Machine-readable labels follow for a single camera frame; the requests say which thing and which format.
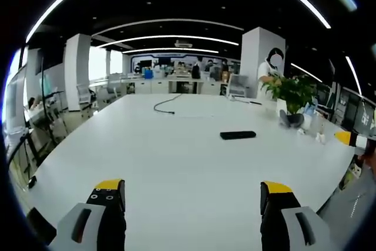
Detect black remote control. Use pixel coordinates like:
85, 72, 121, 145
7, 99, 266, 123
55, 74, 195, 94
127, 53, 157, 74
220, 130, 257, 140

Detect person's grey clothing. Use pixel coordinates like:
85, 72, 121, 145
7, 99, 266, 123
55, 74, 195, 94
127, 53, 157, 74
316, 171, 376, 251

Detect dark round object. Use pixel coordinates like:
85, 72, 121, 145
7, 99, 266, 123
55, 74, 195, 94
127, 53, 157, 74
279, 109, 305, 129

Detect green potted plant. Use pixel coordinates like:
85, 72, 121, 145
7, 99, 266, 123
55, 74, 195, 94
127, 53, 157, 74
261, 74, 318, 116

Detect white cabinet desk row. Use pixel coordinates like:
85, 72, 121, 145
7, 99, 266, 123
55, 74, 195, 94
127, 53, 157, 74
129, 75, 224, 95

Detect white office chair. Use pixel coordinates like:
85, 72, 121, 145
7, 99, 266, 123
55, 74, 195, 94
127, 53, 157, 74
76, 83, 95, 110

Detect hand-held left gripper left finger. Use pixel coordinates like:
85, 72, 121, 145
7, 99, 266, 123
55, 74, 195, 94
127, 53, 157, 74
48, 178, 127, 251

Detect black tripod stand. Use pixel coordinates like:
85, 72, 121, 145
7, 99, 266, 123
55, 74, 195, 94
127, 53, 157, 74
38, 56, 69, 146

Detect black cable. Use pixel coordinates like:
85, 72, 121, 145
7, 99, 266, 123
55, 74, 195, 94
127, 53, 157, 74
153, 94, 182, 115

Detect grey mesh office chair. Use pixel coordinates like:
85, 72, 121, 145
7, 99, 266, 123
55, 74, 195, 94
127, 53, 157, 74
227, 74, 249, 98

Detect small white bottles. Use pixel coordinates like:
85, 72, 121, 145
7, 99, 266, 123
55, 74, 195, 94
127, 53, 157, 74
314, 124, 327, 145

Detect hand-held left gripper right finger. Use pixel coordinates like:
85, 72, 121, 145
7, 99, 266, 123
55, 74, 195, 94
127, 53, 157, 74
260, 180, 338, 251

